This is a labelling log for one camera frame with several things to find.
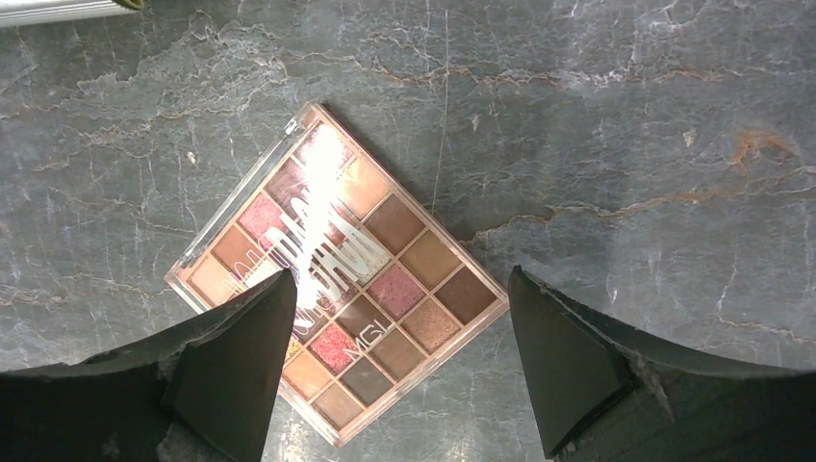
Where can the eyeshadow palette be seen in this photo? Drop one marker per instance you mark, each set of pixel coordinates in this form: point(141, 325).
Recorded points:
point(385, 295)

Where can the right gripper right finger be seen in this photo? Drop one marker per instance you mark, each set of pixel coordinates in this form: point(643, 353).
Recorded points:
point(604, 390)

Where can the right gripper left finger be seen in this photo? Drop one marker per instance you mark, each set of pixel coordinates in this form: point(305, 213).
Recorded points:
point(201, 390)

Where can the green makeup organizer box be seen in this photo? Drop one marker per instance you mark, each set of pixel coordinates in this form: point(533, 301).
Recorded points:
point(31, 12)

